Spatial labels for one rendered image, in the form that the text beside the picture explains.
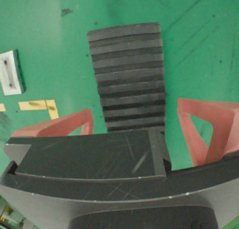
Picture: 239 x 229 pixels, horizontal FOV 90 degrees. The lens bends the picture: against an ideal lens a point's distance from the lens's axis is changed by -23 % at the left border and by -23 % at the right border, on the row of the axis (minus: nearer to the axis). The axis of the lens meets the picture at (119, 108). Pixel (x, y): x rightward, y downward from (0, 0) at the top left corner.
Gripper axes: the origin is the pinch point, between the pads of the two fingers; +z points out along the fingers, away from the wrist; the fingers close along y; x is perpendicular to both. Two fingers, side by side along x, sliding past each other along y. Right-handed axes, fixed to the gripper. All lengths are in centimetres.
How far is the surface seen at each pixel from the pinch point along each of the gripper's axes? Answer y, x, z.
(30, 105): 12.1, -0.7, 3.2
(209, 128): -9.1, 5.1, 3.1
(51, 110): 9.3, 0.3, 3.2
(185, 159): -6.4, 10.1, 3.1
